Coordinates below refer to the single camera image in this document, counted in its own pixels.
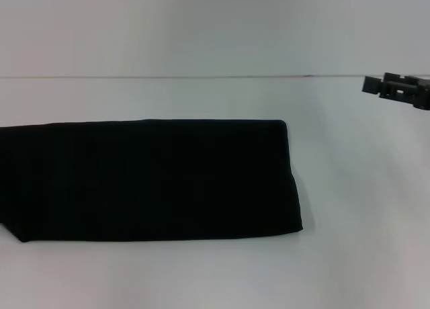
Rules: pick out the black shirt with FREE print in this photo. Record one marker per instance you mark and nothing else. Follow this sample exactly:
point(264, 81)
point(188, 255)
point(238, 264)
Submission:
point(151, 181)

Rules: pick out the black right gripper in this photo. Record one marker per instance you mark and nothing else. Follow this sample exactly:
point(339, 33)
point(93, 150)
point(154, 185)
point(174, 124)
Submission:
point(421, 92)

